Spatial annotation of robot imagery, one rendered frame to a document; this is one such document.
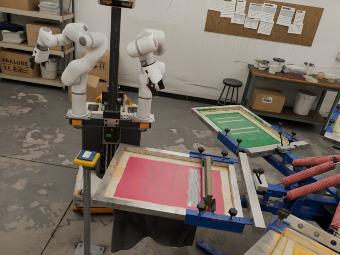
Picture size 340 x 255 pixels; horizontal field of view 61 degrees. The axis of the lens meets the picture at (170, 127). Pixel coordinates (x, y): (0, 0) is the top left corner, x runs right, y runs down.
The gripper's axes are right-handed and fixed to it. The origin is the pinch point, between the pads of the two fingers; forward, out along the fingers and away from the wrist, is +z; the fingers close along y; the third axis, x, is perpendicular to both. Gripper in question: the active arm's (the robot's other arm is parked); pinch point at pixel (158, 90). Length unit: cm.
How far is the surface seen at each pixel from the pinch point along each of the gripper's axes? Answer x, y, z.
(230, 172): -20, 17, 68
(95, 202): 31, -45, 37
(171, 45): 147, 347, 37
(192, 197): -6, -16, 61
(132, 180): 27, -18, 45
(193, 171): 2, 9, 60
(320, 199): -69, 14, 88
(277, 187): -48, 8, 74
